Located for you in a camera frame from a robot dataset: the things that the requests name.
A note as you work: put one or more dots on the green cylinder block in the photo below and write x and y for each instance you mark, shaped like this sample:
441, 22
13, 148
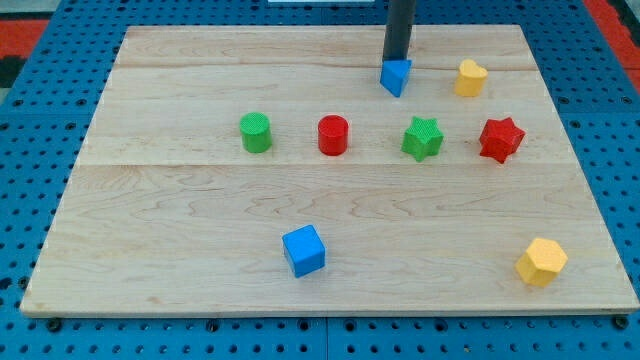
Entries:
255, 132

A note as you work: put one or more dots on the yellow heart block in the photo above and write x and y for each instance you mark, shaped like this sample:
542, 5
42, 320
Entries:
471, 79

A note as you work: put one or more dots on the yellow hexagon block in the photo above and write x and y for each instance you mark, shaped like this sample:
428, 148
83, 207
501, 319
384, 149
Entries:
541, 263

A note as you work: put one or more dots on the green star block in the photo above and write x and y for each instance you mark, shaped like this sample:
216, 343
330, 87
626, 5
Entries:
423, 138

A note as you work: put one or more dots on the light wooden board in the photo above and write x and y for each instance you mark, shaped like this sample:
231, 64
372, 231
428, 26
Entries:
166, 215

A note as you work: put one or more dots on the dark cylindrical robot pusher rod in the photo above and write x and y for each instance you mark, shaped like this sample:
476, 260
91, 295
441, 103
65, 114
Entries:
398, 29

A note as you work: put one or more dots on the blue cube block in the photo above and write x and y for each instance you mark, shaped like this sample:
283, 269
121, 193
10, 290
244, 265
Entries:
304, 251

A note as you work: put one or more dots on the red cylinder block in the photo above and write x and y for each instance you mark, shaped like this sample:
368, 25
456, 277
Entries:
333, 133

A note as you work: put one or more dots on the red star block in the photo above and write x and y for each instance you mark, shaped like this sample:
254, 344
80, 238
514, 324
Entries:
500, 139

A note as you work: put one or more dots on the blue triangle block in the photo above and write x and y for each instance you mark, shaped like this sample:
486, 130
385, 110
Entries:
395, 75

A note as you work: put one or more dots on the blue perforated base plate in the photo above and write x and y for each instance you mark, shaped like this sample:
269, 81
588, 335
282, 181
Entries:
56, 56

